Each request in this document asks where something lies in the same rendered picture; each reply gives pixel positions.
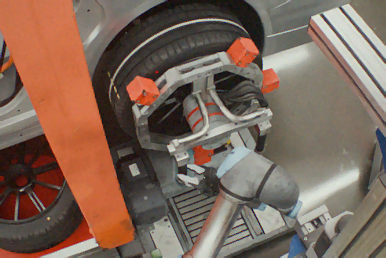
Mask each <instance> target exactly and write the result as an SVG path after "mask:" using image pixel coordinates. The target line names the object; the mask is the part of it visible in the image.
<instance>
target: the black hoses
mask: <svg viewBox="0 0 386 258"><path fill-rule="evenodd" d="M242 95H243V96H242ZM240 96H241V97H240ZM221 99H222V101H223V102H224V104H225V107H226V108H227V107H230V106H233V102H234V103H245V102H248V101H251V100H253V99H256V100H258V102H259V103H260V105H261V107H262V108H266V107H268V106H269V103H268V102H267V99H266V98H265V96H264V95H263V93H262V92H261V90H260V88H259V87H258V86H256V85H255V84H253V83H252V82H251V81H248V80H245V81H242V82H240V83H238V84H237V85H236V86H235V87H234V88H232V89H231V90H230V91H229V92H228V93H227V92H224V93H222V94H221Z"/></svg>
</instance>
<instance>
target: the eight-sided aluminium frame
mask: <svg viewBox="0 0 386 258"><path fill-rule="evenodd" d="M235 65H236V64H235V62H234V61H233V59H232V58H231V56H230V54H229V53H228V52H221V53H217V54H213V55H211V56H208V57H205V58H203V59H199V60H197V61H193V62H189V63H186V64H183V65H181V66H177V67H176V66H174V67H173V68H172V69H169V70H168V71H167V72H165V73H164V74H163V75H162V77H161V78H160V79H159V80H158V81H157V82H156V84H155V85H156V87H157V88H158V90H159V92H160V96H159V97H158V98H157V99H156V100H155V101H154V102H153V103H152V104H151V105H150V106H147V105H141V104H138V103H136V104H135V105H134V106H133V107H132V112H133V115H134V122H135V126H136V134H137V137H138V140H139V143H140V144H141V147H142V148H146V149H153V150H162V151H167V145H168V142H169V141H174V140H176V139H179V138H183V137H186V136H188V135H191V134H193V132H192V131H191V132H187V133H186V134H184V135H180V136H177V137H173V136H169V135H162V134H158V133H153V132H149V127H148V117H149V116H150V115H151V113H152V112H153V111H154V110H155V109H156V108H157V107H158V106H159V105H160V104H161V103H163V102H164V101H165V100H166V99H167V98H168V97H169V96H170V95H171V94H172V93H173V92H174V91H175V90H176V89H177V88H178V87H179V86H181V85H185V84H187V83H190V82H193V81H195V80H197V79H202V78H205V77H206V76H208V75H212V74H218V73H220V72H223V71H229V72H233V73H234V74H237V75H241V76H243V77H246V78H247V80H248V81H251V82H252V83H253V84H255V85H256V86H258V87H259V88H260V90H261V87H262V83H263V80H264V79H263V77H264V74H263V73H262V72H261V70H260V68H259V67H258V65H257V64H255V63H254V62H251V63H250V64H249V66H248V67H246V68H242V67H238V66H235ZM202 67H204V68H202ZM198 68H201V69H198ZM196 69H198V70H196ZM193 70H195V71H193ZM258 105H259V102H258V100H256V99H253V100H251V101H248V102H245V103H237V104H236V105H234V106H233V107H232V108H231V109H230V110H229V111H230V112H231V113H232V114H234V115H246V114H249V113H251V112H252V111H253V110H255V109H256V108H257V107H258Z"/></svg>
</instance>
